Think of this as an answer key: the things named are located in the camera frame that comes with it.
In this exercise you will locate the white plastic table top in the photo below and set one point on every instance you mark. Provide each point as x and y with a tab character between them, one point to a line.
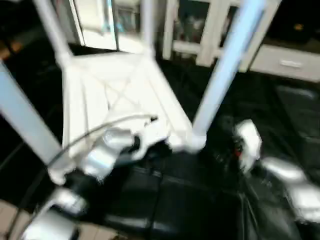
115	95

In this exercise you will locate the white plastic table leg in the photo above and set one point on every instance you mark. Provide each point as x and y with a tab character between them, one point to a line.
52	32
225	75
25	120
148	27

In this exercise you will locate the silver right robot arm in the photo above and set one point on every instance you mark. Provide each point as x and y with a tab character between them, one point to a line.
295	190

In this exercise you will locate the black mat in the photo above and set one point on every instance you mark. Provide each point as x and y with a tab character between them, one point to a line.
270	130

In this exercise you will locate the white drawer unit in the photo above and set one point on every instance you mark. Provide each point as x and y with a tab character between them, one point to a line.
290	62

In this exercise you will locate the white glass-door cabinet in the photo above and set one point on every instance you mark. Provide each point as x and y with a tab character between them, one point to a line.
210	35

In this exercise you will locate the dark storage box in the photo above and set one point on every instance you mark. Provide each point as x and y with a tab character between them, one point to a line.
129	19

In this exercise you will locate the black box yellow label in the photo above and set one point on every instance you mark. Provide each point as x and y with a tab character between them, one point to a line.
299	22

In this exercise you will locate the light blue metal frame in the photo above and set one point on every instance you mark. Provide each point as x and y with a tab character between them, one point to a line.
110	22

